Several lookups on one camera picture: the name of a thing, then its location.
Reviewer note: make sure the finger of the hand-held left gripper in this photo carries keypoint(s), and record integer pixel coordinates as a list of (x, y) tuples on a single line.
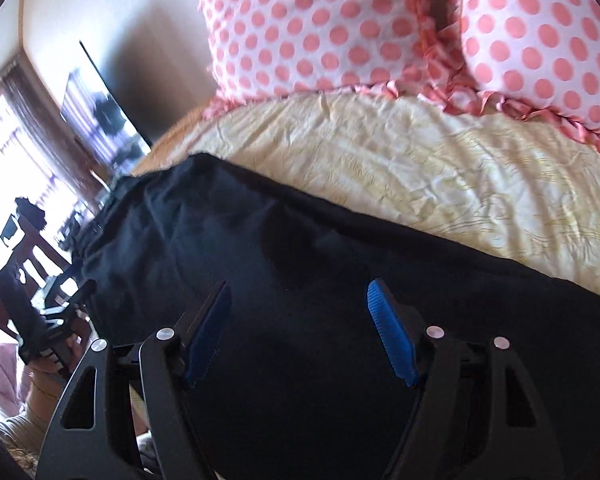
[(72, 290)]

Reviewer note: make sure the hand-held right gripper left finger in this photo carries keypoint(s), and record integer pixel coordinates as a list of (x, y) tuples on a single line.
[(211, 327)]

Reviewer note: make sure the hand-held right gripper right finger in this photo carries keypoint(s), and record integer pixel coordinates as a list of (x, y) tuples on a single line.
[(390, 327)]

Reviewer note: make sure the black pants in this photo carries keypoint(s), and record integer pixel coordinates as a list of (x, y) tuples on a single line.
[(305, 240)]

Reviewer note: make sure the person's left forearm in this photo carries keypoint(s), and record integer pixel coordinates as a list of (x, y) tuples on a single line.
[(17, 430)]

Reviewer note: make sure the person's left hand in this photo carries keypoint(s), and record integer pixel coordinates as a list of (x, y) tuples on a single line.
[(47, 382)]

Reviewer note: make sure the dark wooden chair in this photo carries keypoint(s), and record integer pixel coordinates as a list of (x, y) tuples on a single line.
[(27, 240)]

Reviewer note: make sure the brown curtain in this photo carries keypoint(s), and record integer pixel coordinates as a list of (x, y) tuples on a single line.
[(55, 125)]

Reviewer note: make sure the cream patterned bed cover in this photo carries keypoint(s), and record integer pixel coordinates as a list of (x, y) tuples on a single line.
[(405, 150)]

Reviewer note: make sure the dark flat screen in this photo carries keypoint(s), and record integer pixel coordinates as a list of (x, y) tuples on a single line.
[(100, 105)]

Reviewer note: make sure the pink polka dot pillow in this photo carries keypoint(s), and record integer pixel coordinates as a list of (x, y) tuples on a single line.
[(540, 35), (300, 30)]

